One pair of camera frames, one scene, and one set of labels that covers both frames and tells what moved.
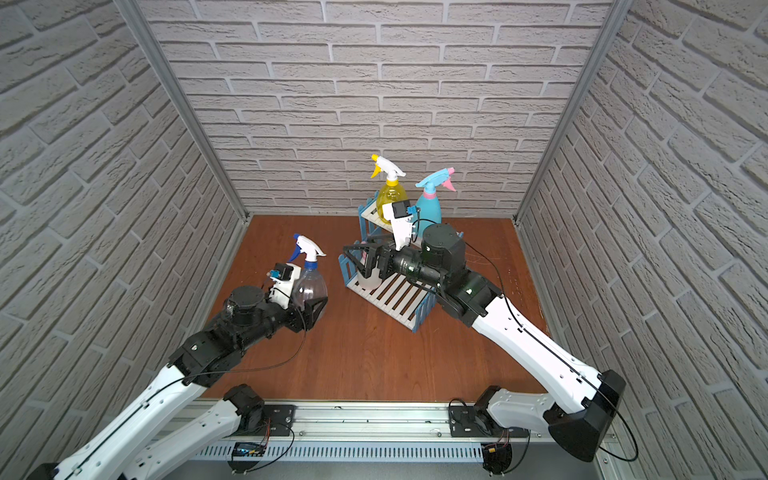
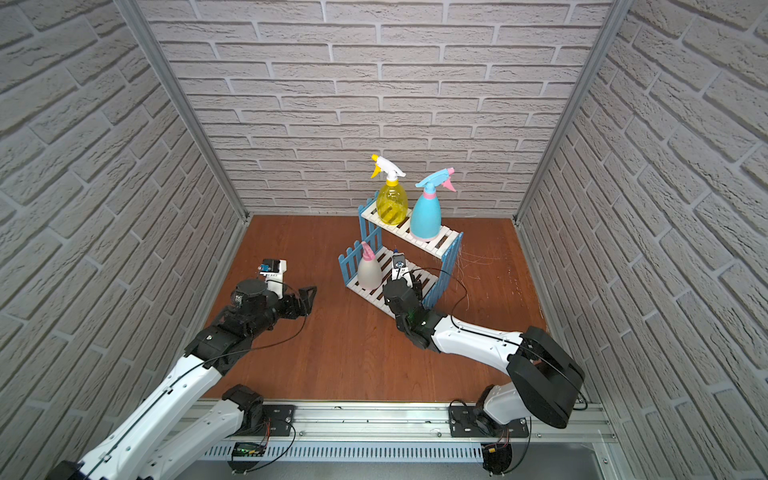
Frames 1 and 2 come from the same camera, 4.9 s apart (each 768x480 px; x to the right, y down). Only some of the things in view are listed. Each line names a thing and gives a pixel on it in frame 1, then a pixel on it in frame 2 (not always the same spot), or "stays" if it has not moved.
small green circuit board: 248,449 stays
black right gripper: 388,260 to 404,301
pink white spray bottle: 372,282 stays
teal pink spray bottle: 429,208 stays
